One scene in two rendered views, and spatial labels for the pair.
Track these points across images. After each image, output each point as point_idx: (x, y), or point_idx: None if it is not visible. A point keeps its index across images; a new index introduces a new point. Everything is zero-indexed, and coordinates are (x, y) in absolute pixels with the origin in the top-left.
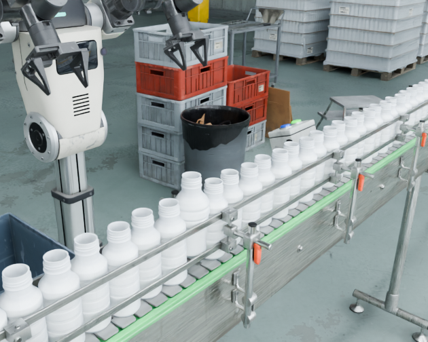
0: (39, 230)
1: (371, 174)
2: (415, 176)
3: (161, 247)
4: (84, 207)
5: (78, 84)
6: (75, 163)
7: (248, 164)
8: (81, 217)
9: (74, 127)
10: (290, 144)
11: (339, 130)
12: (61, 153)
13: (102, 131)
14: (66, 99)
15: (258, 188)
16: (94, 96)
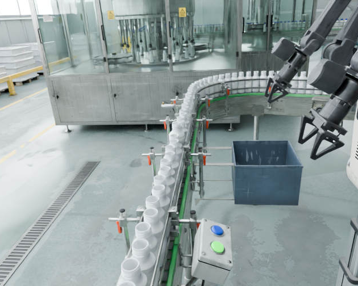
0: (271, 165)
1: (109, 217)
2: None
3: None
4: (354, 239)
5: None
6: None
7: (173, 148)
8: (351, 242)
9: (353, 165)
10: (167, 172)
11: (148, 214)
12: (348, 177)
13: None
14: (355, 140)
15: (163, 156)
16: None
